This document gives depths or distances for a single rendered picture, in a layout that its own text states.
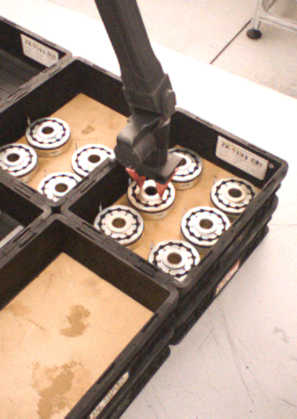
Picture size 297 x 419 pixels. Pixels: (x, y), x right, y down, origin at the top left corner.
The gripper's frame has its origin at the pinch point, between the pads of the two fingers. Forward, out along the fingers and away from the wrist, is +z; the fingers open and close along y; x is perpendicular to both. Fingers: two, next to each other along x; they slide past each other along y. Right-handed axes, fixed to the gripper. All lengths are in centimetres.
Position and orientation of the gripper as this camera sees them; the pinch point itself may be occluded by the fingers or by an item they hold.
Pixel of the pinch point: (151, 188)
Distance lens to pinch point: 130.7
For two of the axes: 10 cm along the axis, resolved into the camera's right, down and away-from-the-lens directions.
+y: 8.6, 4.1, -3.2
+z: -0.3, 6.6, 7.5
